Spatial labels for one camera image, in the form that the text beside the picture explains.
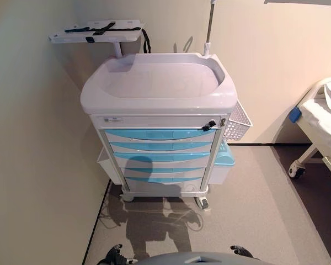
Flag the white hospital bed frame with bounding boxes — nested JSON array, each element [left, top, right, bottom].
[[289, 77, 331, 194]]

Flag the white plastic side bin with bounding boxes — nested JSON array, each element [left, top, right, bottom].
[[96, 147, 120, 186]]

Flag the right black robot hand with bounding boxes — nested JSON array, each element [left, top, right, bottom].
[[230, 245, 261, 261]]

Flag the bed caster wheel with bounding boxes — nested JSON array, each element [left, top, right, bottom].
[[289, 162, 306, 179]]

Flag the blue white cart drawer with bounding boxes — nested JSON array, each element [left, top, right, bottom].
[[104, 128, 217, 145], [107, 141, 215, 154], [123, 176, 205, 192], [111, 151, 212, 168], [118, 166, 208, 179]]

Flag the white bed mattress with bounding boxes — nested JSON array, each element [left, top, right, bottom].
[[302, 82, 331, 166]]

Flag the white medical cart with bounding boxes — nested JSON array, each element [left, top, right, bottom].
[[79, 52, 239, 203]]

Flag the blue bed corner bumper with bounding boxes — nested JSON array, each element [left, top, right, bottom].
[[289, 106, 303, 124]]

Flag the black cart keys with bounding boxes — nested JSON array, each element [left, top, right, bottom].
[[199, 119, 217, 132]]

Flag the white wire basket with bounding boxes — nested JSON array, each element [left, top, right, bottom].
[[222, 100, 254, 143]]

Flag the white bin blue lid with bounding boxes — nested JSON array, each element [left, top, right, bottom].
[[209, 139, 237, 186]]

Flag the white cart caster with brake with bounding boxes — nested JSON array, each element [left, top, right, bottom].
[[195, 196, 211, 210]]

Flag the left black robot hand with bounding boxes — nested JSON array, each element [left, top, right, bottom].
[[96, 244, 139, 265]]

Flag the white side shelf tray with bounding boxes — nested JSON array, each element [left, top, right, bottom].
[[47, 19, 144, 45]]

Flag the silver IV pole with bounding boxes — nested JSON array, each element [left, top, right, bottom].
[[202, 0, 217, 57]]

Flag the white overhead panel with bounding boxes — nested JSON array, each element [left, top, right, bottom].
[[264, 0, 331, 5]]

